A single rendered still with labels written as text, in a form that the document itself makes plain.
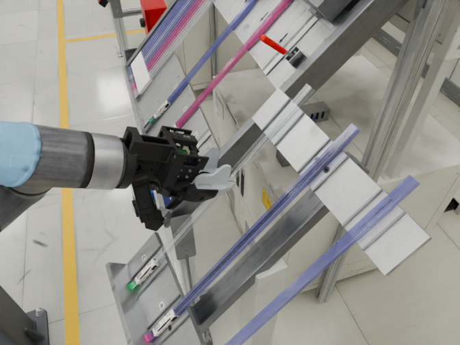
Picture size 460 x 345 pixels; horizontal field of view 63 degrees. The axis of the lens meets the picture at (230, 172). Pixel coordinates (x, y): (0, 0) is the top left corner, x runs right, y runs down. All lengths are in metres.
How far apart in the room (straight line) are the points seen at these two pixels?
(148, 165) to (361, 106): 1.02
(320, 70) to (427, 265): 1.24
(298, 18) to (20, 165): 0.61
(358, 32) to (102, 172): 0.51
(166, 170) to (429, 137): 1.01
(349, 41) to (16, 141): 0.57
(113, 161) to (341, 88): 1.13
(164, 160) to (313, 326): 1.14
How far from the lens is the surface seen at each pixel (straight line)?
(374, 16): 0.77
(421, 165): 1.27
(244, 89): 1.45
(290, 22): 0.87
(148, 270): 0.76
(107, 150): 0.50
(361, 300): 1.65
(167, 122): 1.04
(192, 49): 2.32
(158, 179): 0.56
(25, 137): 0.48
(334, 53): 0.76
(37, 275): 1.80
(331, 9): 0.77
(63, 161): 0.49
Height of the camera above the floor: 1.42
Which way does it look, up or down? 46 degrees down
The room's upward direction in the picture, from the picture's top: straight up
